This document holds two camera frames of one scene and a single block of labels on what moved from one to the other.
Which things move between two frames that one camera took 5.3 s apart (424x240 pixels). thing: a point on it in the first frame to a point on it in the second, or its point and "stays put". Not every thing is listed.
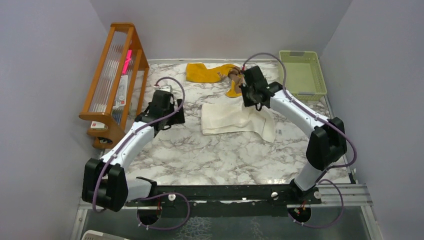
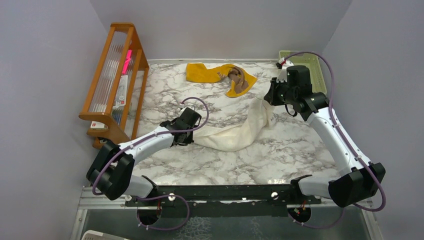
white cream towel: (234, 117) to (239, 137)
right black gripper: (247, 103) to (271, 96)
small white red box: (96, 125) stays put
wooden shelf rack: (119, 94) stays put
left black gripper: (177, 118) to (189, 139)
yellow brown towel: (197, 72) stays put
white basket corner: (95, 235) stays put
